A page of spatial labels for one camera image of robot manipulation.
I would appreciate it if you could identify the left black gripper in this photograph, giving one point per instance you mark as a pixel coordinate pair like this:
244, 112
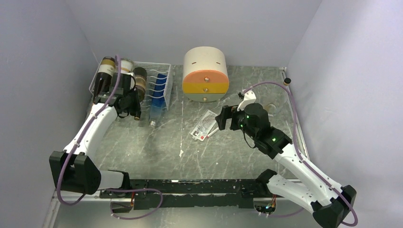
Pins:
132, 108

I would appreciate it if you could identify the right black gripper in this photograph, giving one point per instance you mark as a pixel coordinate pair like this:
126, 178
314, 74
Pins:
226, 113

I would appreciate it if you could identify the blue clear square bottle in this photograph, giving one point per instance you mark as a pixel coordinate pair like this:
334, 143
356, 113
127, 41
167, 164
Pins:
157, 99

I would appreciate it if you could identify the dark green wine bottle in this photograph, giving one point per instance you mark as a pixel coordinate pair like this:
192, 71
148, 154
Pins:
140, 77

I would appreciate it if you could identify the clear glass bottle black cap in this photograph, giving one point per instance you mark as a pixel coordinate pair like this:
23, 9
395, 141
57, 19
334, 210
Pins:
276, 99

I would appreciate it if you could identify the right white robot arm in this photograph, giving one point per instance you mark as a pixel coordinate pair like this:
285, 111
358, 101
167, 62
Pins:
327, 200

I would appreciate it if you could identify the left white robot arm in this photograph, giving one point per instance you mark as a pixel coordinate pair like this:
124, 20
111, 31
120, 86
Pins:
72, 168

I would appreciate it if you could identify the clear bottle cream label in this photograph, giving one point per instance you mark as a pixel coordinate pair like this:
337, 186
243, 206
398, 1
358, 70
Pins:
126, 66

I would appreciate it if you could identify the dark red wine bottle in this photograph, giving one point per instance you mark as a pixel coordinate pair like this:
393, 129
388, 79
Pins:
104, 76

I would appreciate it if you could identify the ruler set plastic package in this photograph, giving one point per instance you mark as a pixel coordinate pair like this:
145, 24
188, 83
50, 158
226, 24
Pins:
203, 127

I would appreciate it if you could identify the white pink-tipped marker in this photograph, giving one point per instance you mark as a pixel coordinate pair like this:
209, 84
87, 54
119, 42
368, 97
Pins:
212, 132

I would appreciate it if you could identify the cream drawer cabinet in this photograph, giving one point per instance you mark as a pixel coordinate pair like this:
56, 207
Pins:
205, 76

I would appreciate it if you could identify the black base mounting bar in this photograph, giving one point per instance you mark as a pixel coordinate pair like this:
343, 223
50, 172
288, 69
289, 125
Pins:
241, 193

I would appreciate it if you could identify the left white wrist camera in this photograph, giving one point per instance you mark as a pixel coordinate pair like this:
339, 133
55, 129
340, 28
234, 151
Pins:
124, 86

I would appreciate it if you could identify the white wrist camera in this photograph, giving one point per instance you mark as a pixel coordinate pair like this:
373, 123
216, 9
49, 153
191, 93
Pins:
124, 86
248, 98

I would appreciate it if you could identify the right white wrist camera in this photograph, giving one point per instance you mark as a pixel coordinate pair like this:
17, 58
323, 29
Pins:
248, 98

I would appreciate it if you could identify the white wire wine rack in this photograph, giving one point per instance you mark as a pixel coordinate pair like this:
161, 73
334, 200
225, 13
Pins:
153, 69

